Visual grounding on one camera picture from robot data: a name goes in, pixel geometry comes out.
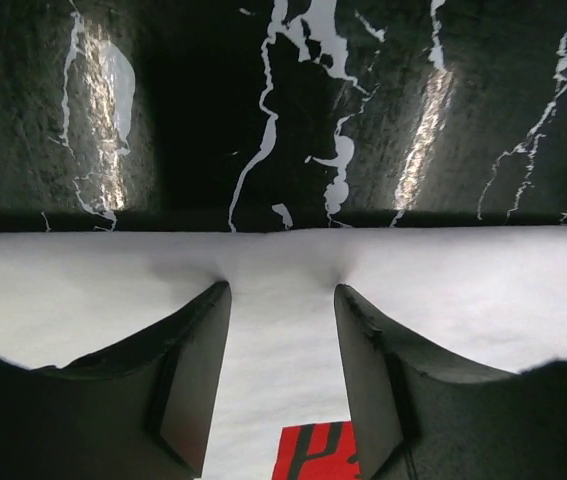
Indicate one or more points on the white Coca-Cola t-shirt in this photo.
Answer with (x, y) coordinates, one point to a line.
(497, 296)

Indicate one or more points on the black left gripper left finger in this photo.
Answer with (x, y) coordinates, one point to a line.
(138, 409)

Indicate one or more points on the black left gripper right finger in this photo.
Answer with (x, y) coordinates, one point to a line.
(420, 411)

